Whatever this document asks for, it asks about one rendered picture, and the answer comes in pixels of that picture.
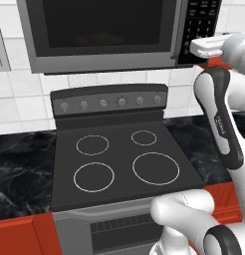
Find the black stove with hob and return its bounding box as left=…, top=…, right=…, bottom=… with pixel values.
left=49, top=83, right=206, bottom=255

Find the grey microwave oven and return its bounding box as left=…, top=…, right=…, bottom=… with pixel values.
left=16, top=0, right=224, bottom=75

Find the grey oven door handle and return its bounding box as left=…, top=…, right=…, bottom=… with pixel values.
left=65, top=198, right=156, bottom=221

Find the red block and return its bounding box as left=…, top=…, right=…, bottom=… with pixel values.
left=197, top=55, right=234, bottom=71

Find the grey wall cupboard door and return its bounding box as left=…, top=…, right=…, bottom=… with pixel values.
left=0, top=9, right=12, bottom=73

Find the grey microwave door handle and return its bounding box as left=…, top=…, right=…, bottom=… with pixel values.
left=170, top=0, right=189, bottom=61

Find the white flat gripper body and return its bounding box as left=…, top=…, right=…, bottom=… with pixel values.
left=189, top=34, right=229, bottom=59

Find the red base cupboard front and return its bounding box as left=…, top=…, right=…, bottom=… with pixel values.
left=0, top=212, right=64, bottom=255
left=203, top=181, right=244, bottom=225

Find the dark glass microwave door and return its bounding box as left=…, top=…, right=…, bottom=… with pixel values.
left=16, top=0, right=182, bottom=75

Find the grey oven door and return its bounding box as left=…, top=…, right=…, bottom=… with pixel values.
left=52, top=198, right=168, bottom=255

